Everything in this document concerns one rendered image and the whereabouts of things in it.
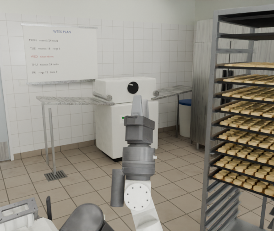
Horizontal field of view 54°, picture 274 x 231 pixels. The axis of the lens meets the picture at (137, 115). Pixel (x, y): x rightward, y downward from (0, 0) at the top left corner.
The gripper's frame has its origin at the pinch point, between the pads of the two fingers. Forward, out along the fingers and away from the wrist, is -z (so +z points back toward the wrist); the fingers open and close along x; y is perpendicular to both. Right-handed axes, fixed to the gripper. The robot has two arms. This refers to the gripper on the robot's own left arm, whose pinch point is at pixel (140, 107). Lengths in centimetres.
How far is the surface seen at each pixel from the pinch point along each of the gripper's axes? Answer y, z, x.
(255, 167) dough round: -29, 15, -119
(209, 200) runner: 2, 38, -129
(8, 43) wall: 278, -141, -176
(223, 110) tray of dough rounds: -12, -20, -103
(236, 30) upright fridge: -12, -161, -278
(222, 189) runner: -6, 31, -148
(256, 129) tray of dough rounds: -30, -7, -102
